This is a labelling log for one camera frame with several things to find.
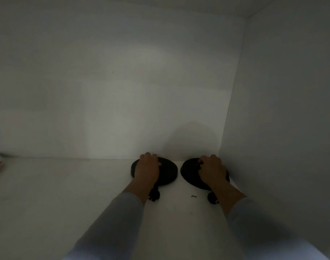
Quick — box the person's right hand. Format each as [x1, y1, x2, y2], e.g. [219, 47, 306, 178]
[198, 154, 228, 189]

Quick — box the person's left hand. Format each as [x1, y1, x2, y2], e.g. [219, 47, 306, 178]
[134, 152, 162, 187]

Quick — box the black round kettle base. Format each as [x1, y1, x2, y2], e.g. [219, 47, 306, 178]
[180, 157, 230, 205]
[130, 157, 179, 202]

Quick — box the person's right forearm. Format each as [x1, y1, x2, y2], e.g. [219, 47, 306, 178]
[208, 180, 330, 260]

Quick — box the person's left forearm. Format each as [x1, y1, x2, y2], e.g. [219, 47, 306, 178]
[65, 180, 157, 260]

